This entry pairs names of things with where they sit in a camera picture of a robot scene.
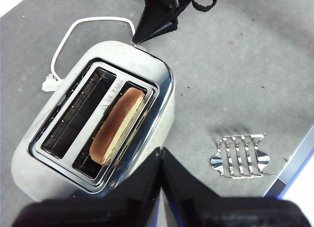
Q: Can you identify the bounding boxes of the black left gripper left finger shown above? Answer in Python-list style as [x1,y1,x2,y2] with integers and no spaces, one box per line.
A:
[12,147,162,227]

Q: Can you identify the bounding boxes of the slice of bread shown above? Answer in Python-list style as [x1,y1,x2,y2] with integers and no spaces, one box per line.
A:
[89,87,147,167]

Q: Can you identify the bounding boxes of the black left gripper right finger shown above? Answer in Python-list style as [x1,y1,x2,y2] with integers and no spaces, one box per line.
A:
[161,147,311,227]

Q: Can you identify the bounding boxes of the shiny metal bread rack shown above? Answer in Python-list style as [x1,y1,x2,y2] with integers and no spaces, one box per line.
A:
[209,133,276,180]

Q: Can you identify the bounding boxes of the cream two-slot toaster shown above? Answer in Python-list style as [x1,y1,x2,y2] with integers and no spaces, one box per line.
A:
[11,40,176,202]

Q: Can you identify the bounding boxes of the white toaster power cable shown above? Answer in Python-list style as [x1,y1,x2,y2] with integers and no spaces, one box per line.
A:
[41,16,136,93]

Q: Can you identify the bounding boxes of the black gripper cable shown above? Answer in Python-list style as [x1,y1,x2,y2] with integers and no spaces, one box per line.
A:
[191,0,218,13]

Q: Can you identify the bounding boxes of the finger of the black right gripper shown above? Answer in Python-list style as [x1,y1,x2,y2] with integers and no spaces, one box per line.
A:
[137,16,179,43]
[132,0,176,44]

